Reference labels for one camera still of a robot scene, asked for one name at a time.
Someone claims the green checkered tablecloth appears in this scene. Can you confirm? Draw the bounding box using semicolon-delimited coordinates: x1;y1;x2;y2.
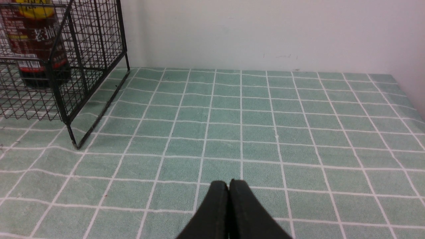
0;68;425;239

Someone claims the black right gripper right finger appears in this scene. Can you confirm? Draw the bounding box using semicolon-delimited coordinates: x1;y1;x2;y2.
228;179;292;239

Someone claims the soy sauce bottle red cap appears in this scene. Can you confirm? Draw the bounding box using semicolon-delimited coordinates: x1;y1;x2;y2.
1;0;71;88

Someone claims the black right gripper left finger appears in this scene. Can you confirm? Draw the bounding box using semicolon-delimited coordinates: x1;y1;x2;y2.
177;181;229;239

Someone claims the black wire mesh rack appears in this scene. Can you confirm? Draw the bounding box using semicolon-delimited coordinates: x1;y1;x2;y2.
1;0;130;149

